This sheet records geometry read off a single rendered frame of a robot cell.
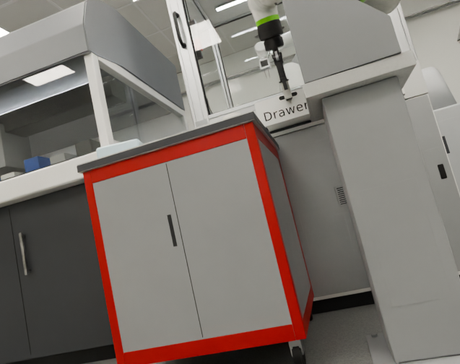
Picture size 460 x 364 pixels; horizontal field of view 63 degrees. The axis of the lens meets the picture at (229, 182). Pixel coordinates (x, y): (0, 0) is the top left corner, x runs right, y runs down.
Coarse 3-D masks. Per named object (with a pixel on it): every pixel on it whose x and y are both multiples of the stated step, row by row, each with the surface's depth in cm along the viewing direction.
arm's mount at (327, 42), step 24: (288, 0) 103; (312, 0) 101; (336, 0) 99; (288, 24) 103; (312, 24) 101; (336, 24) 99; (360, 24) 97; (384, 24) 95; (312, 48) 100; (336, 48) 98; (360, 48) 97; (384, 48) 95; (312, 72) 100; (336, 72) 98
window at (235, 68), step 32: (192, 0) 188; (224, 0) 184; (192, 32) 187; (224, 32) 183; (256, 32) 178; (288, 32) 174; (224, 64) 181; (256, 64) 177; (288, 64) 173; (224, 96) 180; (256, 96) 176
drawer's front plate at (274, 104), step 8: (296, 96) 154; (304, 96) 153; (256, 104) 158; (264, 104) 157; (272, 104) 157; (280, 104) 156; (288, 104) 155; (296, 104) 154; (304, 104) 153; (256, 112) 158; (264, 112) 157; (272, 112) 156; (280, 112) 155; (296, 112) 154; (304, 112) 153; (264, 120) 157; (272, 120) 156; (280, 120) 155; (288, 120) 155
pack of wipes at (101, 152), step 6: (114, 144) 127; (120, 144) 127; (126, 144) 127; (132, 144) 127; (138, 144) 127; (96, 150) 127; (102, 150) 127; (108, 150) 127; (114, 150) 127; (120, 150) 127; (102, 156) 127
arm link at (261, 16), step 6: (252, 0) 138; (252, 6) 141; (258, 6) 137; (276, 6) 142; (252, 12) 143; (258, 12) 141; (264, 12) 140; (270, 12) 140; (276, 12) 141; (258, 18) 142; (264, 18) 141; (270, 18) 140; (276, 18) 141; (258, 24) 143
